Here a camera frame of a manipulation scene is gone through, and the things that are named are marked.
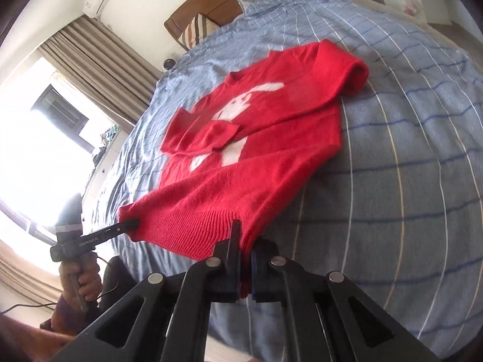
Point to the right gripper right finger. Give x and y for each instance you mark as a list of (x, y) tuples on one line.
[(328, 317)]

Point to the striped brown pillow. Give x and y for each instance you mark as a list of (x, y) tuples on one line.
[(197, 31)]

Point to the small black alarm clock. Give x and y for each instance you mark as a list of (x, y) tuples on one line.
[(169, 64)]

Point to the blue plaid duvet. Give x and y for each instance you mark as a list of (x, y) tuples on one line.
[(399, 210)]

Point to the beige curtain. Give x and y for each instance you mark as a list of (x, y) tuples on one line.
[(104, 68)]

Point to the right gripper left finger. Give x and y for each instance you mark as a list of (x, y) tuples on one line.
[(163, 318)]

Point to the red knit sweater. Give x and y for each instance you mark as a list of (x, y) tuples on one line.
[(245, 150)]

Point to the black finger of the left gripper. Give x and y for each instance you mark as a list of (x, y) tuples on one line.
[(111, 232)]

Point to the person's left hand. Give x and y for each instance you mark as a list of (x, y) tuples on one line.
[(80, 281)]

